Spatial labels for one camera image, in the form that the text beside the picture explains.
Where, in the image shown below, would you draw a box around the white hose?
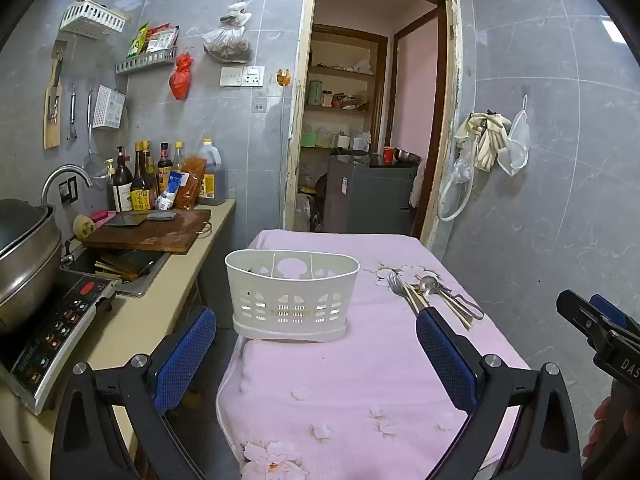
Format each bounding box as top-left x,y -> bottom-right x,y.
437,127 -> 483,222

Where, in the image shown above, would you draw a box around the grey-handled cleaver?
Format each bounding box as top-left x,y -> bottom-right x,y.
102,211 -> 178,227

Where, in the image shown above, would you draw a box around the dark sauce bottle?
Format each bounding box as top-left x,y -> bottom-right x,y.
142,140 -> 160,201

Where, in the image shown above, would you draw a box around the grey wall shelf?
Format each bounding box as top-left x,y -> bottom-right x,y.
115,46 -> 178,76

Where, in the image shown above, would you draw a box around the dark bottle yellow label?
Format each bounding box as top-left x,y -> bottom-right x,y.
130,142 -> 152,211

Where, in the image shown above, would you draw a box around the white slotted hanging basket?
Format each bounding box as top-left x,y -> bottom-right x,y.
92,84 -> 126,129

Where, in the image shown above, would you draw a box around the white wall basket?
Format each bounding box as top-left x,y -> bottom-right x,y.
60,1 -> 132,40

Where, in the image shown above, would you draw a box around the dark wooden cutting board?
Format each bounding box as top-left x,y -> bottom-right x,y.
81,208 -> 213,256

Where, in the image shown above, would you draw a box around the white plastic utensil caddy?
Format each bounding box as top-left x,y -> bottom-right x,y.
224,248 -> 361,345

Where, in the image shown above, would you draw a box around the hanging steel peeler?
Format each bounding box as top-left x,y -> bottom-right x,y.
67,84 -> 78,141

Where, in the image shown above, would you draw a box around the green snack packet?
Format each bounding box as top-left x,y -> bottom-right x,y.
126,22 -> 151,58

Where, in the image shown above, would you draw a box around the white towel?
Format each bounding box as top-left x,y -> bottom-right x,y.
410,160 -> 426,208

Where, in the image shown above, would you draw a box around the dark pump bottle white label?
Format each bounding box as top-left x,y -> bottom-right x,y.
111,146 -> 135,212

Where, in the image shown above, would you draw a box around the red plastic bag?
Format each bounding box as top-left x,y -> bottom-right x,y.
169,52 -> 195,101

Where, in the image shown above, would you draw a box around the wooden shelf unit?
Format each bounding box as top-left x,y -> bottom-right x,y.
301,25 -> 388,151

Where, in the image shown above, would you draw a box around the steel spoon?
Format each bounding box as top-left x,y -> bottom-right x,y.
419,275 -> 466,313

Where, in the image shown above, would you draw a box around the grey cabinet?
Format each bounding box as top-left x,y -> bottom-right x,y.
324,154 -> 420,235

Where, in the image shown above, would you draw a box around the beige kitchen counter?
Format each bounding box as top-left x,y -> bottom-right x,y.
0,199 -> 237,480

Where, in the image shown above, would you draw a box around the steel sink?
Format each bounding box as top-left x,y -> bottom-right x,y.
60,247 -> 171,298

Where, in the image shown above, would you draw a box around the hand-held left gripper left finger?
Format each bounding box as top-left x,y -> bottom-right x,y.
50,305 -> 218,480

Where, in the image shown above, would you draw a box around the hanging mesh strainer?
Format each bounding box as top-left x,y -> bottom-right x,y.
82,87 -> 108,181

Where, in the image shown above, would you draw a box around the black plastic bag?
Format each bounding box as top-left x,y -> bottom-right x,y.
297,170 -> 328,233

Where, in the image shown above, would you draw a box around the crumpled clear plastic bag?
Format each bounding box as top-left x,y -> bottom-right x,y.
450,147 -> 476,186

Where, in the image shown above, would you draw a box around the pile of used chopsticks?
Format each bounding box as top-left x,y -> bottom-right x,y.
94,256 -> 151,282

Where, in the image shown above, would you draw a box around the hanging bamboo board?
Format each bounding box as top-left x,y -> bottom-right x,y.
43,40 -> 68,151

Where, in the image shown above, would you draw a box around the clear bag of dried goods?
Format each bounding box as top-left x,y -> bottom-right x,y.
201,0 -> 253,65

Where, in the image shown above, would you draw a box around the white cable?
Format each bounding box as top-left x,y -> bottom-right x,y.
277,85 -> 291,211

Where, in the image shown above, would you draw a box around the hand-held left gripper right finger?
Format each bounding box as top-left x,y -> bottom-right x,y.
416,306 -> 583,480

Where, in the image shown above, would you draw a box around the orange food packet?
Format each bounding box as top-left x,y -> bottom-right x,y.
173,156 -> 207,210

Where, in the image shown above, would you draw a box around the steel pot with lid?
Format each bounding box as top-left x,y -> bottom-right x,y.
0,199 -> 63,333

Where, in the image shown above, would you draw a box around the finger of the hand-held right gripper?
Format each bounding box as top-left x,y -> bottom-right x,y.
589,293 -> 640,341
556,289 -> 640,382

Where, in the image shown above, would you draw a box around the yellow loofah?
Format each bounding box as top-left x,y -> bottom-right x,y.
72,214 -> 97,241

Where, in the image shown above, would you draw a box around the pink floral tablecloth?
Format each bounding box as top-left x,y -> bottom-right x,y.
216,229 -> 532,480

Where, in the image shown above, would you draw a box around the steel faucet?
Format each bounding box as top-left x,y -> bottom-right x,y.
41,164 -> 93,206

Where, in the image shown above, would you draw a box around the worn door frame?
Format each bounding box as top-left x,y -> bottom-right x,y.
282,0 -> 463,251

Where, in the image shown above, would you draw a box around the red-capped sauce bottle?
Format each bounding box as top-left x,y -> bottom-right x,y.
157,142 -> 173,196

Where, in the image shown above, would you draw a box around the steel loop-handled utensil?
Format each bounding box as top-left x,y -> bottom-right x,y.
440,287 -> 486,322

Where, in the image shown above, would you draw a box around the large dark liquid jug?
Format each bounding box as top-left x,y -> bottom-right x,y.
196,138 -> 227,206

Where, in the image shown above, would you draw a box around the blue and white bag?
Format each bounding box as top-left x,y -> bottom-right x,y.
155,171 -> 190,211

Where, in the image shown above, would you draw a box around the black induction cooker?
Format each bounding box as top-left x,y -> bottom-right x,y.
0,270 -> 121,413

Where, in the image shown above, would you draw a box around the white mesh bag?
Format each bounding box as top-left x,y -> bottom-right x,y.
496,95 -> 530,177

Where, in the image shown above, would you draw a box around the red and white packets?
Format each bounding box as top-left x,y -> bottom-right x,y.
145,24 -> 180,55

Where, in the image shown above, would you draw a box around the person's right hand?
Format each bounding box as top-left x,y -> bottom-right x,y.
588,395 -> 627,455

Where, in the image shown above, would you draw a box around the steel fork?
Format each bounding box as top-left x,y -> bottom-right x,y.
387,271 -> 427,313

